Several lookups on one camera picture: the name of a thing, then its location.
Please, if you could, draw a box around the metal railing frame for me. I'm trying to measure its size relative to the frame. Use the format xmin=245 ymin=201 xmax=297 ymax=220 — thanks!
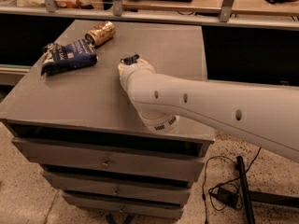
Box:
xmin=0 ymin=0 xmax=299 ymax=31

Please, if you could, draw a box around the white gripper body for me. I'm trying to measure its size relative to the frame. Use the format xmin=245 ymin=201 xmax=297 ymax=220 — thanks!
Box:
xmin=118 ymin=59 xmax=155 ymax=90

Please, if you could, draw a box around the dark blue rxbar wrapper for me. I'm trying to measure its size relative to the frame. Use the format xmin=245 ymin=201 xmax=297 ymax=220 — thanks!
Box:
xmin=121 ymin=54 xmax=139 ymax=65

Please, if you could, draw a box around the dark blue chip bag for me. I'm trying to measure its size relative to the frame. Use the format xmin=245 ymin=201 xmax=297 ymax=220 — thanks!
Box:
xmin=41 ymin=39 xmax=97 ymax=76

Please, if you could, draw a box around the bottom grey drawer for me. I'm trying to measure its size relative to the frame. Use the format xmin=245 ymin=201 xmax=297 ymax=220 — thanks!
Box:
xmin=63 ymin=192 xmax=183 ymax=219

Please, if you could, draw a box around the grey drawer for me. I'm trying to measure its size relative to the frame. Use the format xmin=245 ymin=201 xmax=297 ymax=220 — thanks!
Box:
xmin=63 ymin=192 xmax=183 ymax=219
xmin=12 ymin=137 xmax=204 ymax=182
xmin=43 ymin=171 xmax=191 ymax=206

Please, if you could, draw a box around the black power adapter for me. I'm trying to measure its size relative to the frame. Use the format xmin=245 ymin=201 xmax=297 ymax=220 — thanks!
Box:
xmin=216 ymin=188 xmax=238 ymax=208

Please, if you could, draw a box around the top grey drawer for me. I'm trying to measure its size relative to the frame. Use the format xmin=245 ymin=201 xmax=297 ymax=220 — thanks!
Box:
xmin=12 ymin=137 xmax=204 ymax=182

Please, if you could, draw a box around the middle grey drawer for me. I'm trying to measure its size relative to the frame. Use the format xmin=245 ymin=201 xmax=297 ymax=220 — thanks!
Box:
xmin=43 ymin=171 xmax=191 ymax=206

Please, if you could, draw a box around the gold soda can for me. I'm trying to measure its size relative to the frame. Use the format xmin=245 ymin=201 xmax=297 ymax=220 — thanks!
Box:
xmin=85 ymin=21 xmax=116 ymax=47

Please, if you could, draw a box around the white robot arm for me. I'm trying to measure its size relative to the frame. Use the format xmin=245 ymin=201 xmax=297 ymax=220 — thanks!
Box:
xmin=118 ymin=59 xmax=299 ymax=162

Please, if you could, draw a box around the black metal stand leg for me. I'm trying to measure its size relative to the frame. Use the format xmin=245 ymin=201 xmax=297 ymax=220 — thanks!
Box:
xmin=236 ymin=156 xmax=299 ymax=224

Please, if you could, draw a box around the black cable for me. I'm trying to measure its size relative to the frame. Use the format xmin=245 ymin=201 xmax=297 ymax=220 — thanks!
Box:
xmin=201 ymin=147 xmax=263 ymax=224

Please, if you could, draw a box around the grey drawer cabinet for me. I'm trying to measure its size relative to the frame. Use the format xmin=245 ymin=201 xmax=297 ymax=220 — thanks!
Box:
xmin=1 ymin=22 xmax=214 ymax=209

